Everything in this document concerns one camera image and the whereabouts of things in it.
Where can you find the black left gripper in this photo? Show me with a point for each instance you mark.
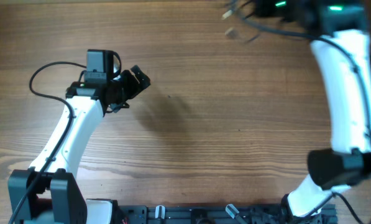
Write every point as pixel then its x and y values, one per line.
pixel 133 88

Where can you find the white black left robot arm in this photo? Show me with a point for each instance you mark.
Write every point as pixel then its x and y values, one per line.
pixel 47 192

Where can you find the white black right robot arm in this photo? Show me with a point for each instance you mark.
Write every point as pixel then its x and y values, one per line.
pixel 340 42

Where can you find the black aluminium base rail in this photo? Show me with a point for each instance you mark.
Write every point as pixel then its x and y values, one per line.
pixel 268 213

